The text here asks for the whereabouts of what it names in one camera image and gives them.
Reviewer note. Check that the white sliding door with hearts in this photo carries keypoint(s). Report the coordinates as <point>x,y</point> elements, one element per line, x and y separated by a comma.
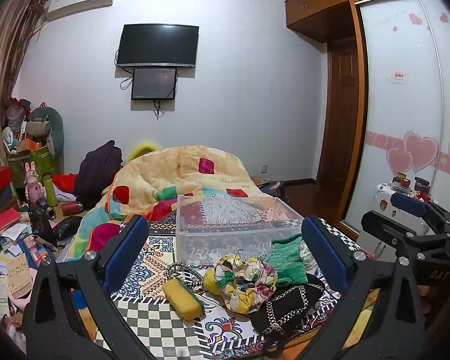
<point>407,43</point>

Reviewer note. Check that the colourful patchwork fleece blanket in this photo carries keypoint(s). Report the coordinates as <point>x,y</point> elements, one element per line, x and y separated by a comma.
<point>149,186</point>

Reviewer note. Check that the yellow sponge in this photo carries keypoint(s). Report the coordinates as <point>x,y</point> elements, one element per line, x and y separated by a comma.
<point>183,300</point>

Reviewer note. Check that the grey green chair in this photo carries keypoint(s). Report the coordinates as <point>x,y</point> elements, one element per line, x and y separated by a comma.
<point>45,125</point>

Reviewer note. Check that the large wall television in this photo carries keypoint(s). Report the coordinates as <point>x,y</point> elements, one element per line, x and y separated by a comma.
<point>158,45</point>

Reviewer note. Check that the patterned bed sheet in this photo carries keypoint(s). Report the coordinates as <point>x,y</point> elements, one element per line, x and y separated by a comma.
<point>219,333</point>

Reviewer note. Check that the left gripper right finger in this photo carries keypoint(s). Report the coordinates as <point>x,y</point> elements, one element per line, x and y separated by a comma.
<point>395,329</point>

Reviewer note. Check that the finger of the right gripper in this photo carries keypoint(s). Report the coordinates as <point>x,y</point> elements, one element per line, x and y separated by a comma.
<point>408,204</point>

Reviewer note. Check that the black hat with silver chain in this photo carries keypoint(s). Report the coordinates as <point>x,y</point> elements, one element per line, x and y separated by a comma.
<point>278,317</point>

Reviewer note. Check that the small wall monitor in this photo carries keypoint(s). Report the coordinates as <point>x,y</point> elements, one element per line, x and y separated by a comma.
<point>154,84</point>

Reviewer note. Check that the green knitted cloth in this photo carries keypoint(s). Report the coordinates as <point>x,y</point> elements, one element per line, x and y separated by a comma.
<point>286,260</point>

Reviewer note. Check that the red tin can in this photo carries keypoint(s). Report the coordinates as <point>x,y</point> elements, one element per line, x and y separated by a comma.
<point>71,208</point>

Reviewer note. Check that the green gift bag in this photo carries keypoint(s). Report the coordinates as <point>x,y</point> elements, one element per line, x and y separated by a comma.
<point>45,164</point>

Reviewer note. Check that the striped brown curtain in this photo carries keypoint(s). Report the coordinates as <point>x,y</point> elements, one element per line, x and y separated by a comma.
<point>18,20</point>

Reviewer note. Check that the red book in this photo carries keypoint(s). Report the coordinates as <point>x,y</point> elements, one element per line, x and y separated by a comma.
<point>9,218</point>

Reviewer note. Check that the white suitcase with stickers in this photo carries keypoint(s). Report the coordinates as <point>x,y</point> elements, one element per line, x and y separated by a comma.
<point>390,209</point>

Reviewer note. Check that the floral fabric scrunchie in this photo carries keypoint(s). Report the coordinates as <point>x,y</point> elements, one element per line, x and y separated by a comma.
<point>244,285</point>

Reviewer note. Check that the clear plastic storage box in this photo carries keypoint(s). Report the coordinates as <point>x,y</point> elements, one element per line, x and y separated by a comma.
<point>208,228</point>

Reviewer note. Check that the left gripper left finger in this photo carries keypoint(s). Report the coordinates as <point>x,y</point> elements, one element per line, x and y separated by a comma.
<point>51,321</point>

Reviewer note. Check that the dark purple clothing pile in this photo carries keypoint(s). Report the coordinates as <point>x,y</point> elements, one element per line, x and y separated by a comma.
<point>96,172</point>

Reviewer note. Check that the pink rabbit plush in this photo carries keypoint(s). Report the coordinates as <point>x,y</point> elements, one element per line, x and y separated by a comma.
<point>34,190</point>

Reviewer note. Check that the green bottle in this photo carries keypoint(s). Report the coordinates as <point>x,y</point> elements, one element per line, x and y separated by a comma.
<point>50,191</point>

